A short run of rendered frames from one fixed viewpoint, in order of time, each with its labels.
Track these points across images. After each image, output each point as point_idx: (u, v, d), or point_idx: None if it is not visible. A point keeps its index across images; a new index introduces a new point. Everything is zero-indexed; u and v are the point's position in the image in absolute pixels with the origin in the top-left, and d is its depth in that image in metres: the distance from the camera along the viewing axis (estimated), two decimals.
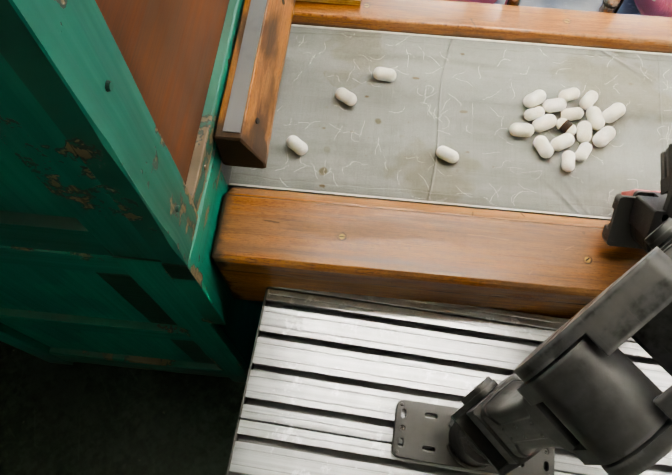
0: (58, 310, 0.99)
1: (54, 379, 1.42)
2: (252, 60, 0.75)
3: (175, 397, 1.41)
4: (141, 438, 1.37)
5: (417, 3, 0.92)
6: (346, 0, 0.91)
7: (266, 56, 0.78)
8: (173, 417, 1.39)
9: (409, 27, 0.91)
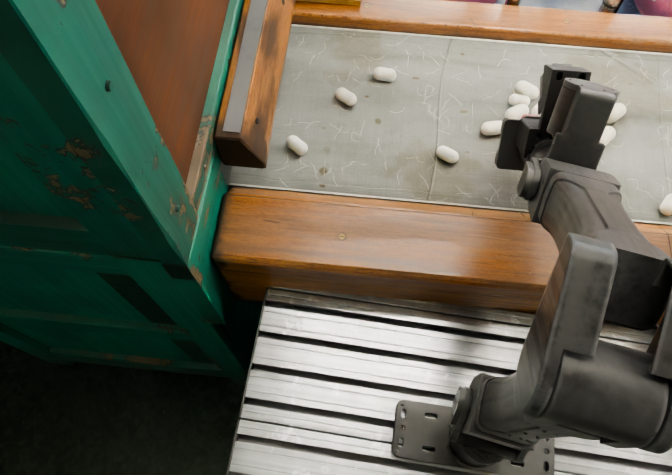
0: (58, 310, 0.99)
1: (54, 379, 1.42)
2: (252, 60, 0.75)
3: (175, 397, 1.41)
4: (141, 438, 1.37)
5: (417, 3, 0.92)
6: (346, 0, 0.91)
7: (266, 56, 0.78)
8: (173, 417, 1.39)
9: (409, 27, 0.91)
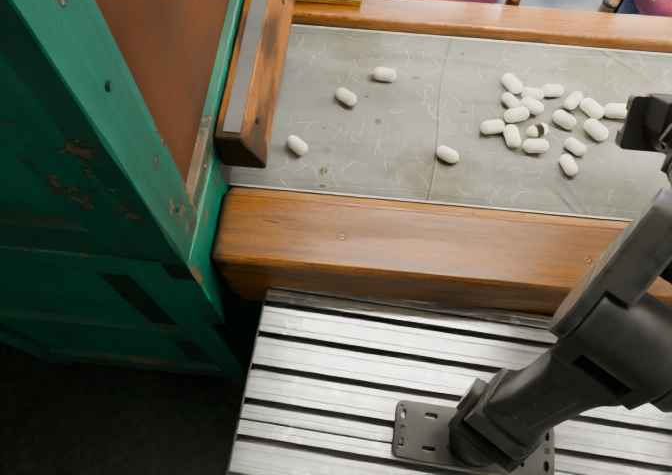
0: (58, 310, 0.99)
1: (54, 379, 1.42)
2: (252, 60, 0.75)
3: (175, 397, 1.41)
4: (141, 438, 1.37)
5: (417, 3, 0.92)
6: (346, 0, 0.91)
7: (266, 56, 0.78)
8: (173, 417, 1.39)
9: (409, 27, 0.91)
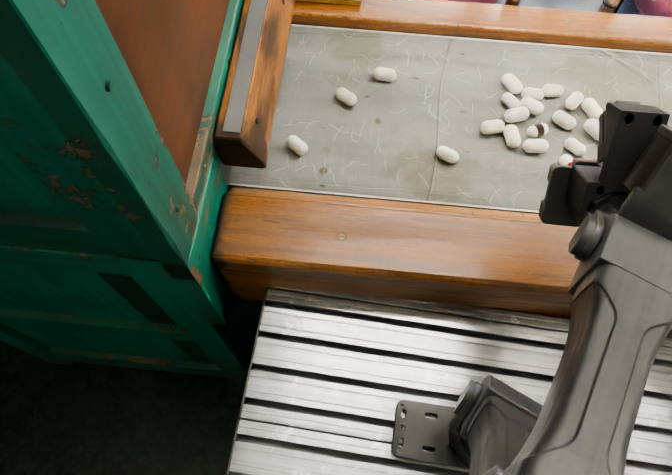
0: (58, 310, 0.99)
1: (54, 379, 1.42)
2: (252, 60, 0.75)
3: (175, 397, 1.41)
4: (141, 438, 1.37)
5: (417, 3, 0.92)
6: (346, 0, 0.91)
7: (266, 56, 0.78)
8: (173, 417, 1.39)
9: (409, 27, 0.91)
